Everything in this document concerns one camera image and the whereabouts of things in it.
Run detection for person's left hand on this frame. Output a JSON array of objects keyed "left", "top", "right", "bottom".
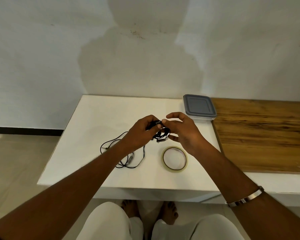
[{"left": 120, "top": 115, "right": 163, "bottom": 157}]

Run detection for person's right hand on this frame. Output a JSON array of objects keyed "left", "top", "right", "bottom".
[{"left": 162, "top": 112, "right": 210, "bottom": 158}]

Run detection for black wired earphones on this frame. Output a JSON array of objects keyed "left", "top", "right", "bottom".
[
  {"left": 100, "top": 131, "right": 146, "bottom": 169},
  {"left": 150, "top": 120, "right": 171, "bottom": 144}
]

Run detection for container with grey lid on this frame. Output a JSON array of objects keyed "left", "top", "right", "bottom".
[{"left": 183, "top": 94, "right": 217, "bottom": 123}]

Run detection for clear tape roll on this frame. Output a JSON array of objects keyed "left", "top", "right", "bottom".
[{"left": 161, "top": 146, "right": 189, "bottom": 173}]

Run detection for person's left forearm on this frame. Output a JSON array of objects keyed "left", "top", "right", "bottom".
[{"left": 0, "top": 143, "right": 130, "bottom": 240}]

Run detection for person's right forearm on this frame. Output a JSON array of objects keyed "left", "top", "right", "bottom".
[{"left": 194, "top": 143, "right": 300, "bottom": 240}]

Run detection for person's left foot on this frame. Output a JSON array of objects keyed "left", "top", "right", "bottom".
[{"left": 121, "top": 200, "right": 140, "bottom": 218}]

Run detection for person's foot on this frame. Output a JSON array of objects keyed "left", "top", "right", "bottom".
[
  {"left": 121, "top": 200, "right": 140, "bottom": 218},
  {"left": 159, "top": 201, "right": 178, "bottom": 225}
]

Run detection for person's right foot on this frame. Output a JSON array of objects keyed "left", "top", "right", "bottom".
[{"left": 159, "top": 201, "right": 178, "bottom": 225}]

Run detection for person's white trousers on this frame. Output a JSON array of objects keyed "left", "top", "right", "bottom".
[{"left": 76, "top": 202, "right": 244, "bottom": 240}]

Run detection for brown wooden board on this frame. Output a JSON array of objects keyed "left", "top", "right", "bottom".
[{"left": 211, "top": 98, "right": 300, "bottom": 175}]

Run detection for black skirting board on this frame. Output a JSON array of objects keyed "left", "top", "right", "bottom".
[{"left": 0, "top": 126, "right": 64, "bottom": 137}]

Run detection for silver bracelet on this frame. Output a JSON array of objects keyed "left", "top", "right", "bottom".
[{"left": 226, "top": 186, "right": 265, "bottom": 208}]

